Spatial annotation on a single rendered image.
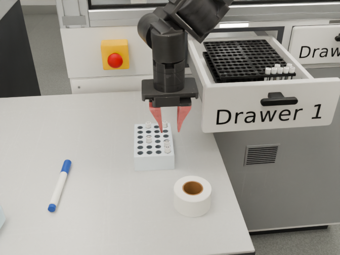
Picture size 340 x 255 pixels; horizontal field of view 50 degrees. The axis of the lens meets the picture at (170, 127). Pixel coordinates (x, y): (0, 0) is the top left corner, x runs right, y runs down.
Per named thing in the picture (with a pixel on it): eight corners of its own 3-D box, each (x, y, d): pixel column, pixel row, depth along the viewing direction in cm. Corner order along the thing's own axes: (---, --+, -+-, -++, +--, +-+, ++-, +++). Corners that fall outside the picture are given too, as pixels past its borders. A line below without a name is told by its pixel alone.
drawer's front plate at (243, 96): (331, 125, 81) (344, 80, 75) (202, 133, 79) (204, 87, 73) (327, 121, 83) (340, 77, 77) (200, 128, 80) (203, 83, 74)
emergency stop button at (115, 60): (123, 69, 97) (122, 54, 95) (108, 69, 97) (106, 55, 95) (123, 64, 100) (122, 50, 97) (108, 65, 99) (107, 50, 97)
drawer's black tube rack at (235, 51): (291, 97, 88) (296, 73, 84) (218, 101, 86) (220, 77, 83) (261, 60, 106) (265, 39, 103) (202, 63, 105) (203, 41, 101)
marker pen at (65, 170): (56, 212, 68) (54, 206, 67) (47, 212, 68) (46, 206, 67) (72, 164, 79) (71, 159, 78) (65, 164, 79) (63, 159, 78)
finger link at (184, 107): (153, 122, 76) (151, 81, 71) (187, 121, 76) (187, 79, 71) (154, 141, 70) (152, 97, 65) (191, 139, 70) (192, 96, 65)
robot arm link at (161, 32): (157, 31, 58) (190, 27, 60) (144, 19, 64) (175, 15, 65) (158, 71, 62) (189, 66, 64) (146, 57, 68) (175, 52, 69)
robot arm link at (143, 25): (189, -16, 57) (222, 18, 63) (165, -29, 67) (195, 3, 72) (140, 43, 60) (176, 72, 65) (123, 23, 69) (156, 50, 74)
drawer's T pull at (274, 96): (297, 104, 73) (299, 98, 72) (261, 107, 72) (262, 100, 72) (290, 96, 76) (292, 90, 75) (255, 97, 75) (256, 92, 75)
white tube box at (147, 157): (174, 169, 78) (174, 155, 76) (134, 171, 77) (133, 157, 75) (170, 135, 88) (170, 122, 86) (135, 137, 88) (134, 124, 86)
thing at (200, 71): (322, 115, 82) (328, 91, 79) (208, 122, 80) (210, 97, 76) (264, 48, 115) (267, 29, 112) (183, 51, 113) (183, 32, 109)
